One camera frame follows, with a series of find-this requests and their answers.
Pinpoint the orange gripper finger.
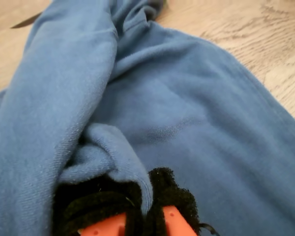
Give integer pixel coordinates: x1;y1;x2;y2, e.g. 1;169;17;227
61;180;147;236
147;167;202;236

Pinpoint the wooden table cable hatch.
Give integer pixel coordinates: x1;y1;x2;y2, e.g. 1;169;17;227
9;13;41;30

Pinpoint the blue T-shirt with print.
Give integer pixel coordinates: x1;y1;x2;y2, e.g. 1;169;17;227
0;0;295;236

